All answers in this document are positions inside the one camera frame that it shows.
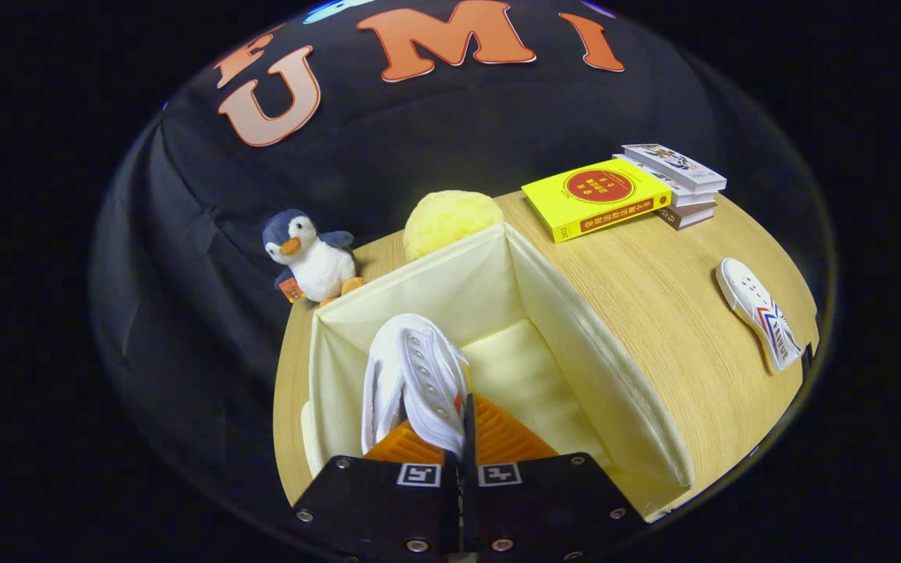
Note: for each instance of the white canvas shoe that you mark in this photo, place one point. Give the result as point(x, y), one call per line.
point(427, 367)
point(759, 313)

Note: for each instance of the beige fabric storage box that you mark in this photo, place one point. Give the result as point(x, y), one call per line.
point(450, 281)

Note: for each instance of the yellow round plush toy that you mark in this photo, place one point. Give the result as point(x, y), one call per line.
point(446, 219)

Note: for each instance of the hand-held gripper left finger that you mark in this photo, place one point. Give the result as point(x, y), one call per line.
point(372, 508)

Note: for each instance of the brown spine book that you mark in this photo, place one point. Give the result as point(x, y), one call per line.
point(685, 216)

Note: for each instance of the penguin plush toy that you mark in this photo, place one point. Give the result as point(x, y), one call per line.
point(317, 262)

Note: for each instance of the yellow book with red circle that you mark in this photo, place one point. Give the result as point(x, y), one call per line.
point(595, 195)

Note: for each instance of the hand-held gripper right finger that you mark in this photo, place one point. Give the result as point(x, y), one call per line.
point(544, 508)

